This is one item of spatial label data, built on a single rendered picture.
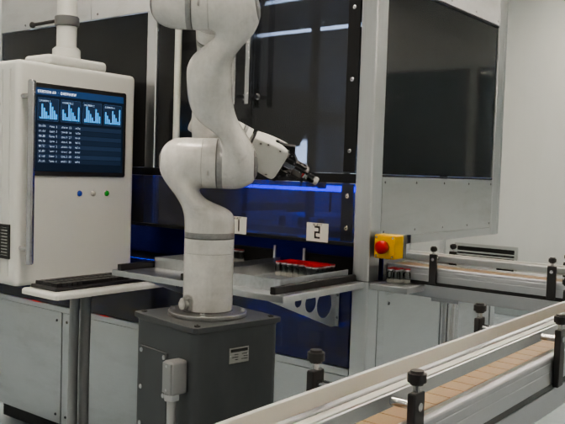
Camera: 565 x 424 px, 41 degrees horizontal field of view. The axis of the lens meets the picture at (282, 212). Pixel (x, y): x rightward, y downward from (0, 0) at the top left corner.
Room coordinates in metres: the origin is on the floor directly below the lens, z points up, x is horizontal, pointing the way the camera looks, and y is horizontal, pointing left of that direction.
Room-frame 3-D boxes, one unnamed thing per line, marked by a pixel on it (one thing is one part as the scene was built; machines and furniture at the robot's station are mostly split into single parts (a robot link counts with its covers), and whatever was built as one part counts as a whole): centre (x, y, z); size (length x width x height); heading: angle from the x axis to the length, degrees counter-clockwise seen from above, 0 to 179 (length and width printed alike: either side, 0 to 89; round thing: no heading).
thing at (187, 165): (1.84, 0.21, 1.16); 0.19 x 0.12 x 0.24; 91
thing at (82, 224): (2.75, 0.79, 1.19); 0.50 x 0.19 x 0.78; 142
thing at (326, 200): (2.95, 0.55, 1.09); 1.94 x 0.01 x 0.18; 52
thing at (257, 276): (2.29, 0.00, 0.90); 0.34 x 0.26 x 0.04; 142
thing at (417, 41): (2.71, -0.56, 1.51); 0.85 x 0.01 x 0.59; 142
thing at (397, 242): (2.30, -0.33, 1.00); 0.08 x 0.07 x 0.07; 142
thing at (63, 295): (2.62, 0.66, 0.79); 0.45 x 0.28 x 0.03; 142
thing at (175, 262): (2.57, 0.21, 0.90); 0.34 x 0.26 x 0.04; 142
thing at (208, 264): (1.84, 0.17, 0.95); 0.19 x 0.19 x 0.18
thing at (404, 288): (2.33, -0.37, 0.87); 0.14 x 0.13 x 0.02; 142
